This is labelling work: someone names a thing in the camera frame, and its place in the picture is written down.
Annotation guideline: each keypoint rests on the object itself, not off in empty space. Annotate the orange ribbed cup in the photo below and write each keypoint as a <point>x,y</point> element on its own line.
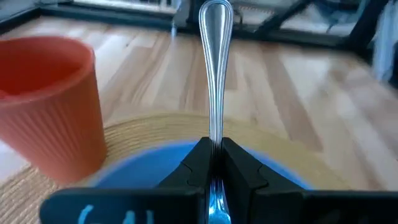
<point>53,124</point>

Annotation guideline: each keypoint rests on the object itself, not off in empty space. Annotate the round woven straw placemat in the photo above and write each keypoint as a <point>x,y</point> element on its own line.
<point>155,130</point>

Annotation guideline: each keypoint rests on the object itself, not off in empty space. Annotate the silver spoon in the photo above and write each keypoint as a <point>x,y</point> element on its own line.
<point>216,62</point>

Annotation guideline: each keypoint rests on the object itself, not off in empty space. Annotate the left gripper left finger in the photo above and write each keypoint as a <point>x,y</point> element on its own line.
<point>140,205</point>

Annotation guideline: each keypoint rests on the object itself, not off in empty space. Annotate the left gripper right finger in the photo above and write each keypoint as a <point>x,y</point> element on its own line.
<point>295,208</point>

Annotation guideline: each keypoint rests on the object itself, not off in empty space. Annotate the light purple bowl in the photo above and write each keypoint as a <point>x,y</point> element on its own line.
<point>149,168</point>

